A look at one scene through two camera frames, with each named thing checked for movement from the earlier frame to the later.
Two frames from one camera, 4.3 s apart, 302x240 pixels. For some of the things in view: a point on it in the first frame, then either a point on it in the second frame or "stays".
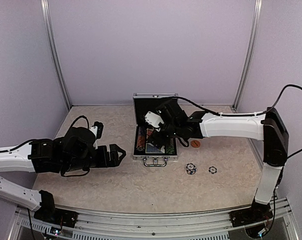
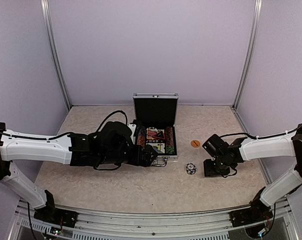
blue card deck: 149,148 stays
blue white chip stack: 191,168 stays
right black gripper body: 171,130 to 219,168
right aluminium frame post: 250,51 stays
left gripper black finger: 112,158 to 148,155
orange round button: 195,143 stays
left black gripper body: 77,163 to 115,157
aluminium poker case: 152,154 stays
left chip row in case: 140,139 stays
